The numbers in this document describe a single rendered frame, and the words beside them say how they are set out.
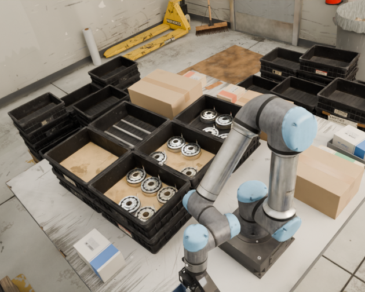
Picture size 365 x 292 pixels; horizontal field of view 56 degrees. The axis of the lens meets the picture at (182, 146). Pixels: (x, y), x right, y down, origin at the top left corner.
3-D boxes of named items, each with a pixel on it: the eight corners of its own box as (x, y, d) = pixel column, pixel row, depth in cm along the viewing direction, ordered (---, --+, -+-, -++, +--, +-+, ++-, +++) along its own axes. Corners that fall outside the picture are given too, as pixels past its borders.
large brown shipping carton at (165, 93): (204, 106, 237) (201, 81, 225) (176, 130, 222) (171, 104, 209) (162, 92, 260) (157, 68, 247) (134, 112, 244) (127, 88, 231)
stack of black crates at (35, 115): (66, 130, 338) (48, 91, 309) (81, 142, 320) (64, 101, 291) (29, 152, 320) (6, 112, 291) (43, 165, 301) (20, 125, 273)
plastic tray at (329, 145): (394, 153, 180) (397, 146, 177) (373, 173, 172) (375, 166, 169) (347, 132, 198) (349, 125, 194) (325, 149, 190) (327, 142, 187)
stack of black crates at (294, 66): (311, 88, 333) (315, 56, 311) (294, 102, 319) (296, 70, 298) (276, 77, 358) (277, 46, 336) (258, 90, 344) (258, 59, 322)
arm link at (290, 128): (273, 211, 138) (285, 90, 106) (302, 236, 128) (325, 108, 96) (250, 226, 134) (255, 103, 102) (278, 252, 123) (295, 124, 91)
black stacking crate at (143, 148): (231, 161, 177) (230, 144, 170) (194, 198, 162) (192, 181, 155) (174, 135, 200) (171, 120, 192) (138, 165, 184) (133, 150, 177)
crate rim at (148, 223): (192, 184, 156) (192, 181, 154) (145, 230, 140) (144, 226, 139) (133, 153, 178) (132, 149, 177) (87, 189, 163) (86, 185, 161)
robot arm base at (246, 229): (280, 226, 144) (280, 211, 138) (252, 245, 139) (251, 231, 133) (255, 204, 155) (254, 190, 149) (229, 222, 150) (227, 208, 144)
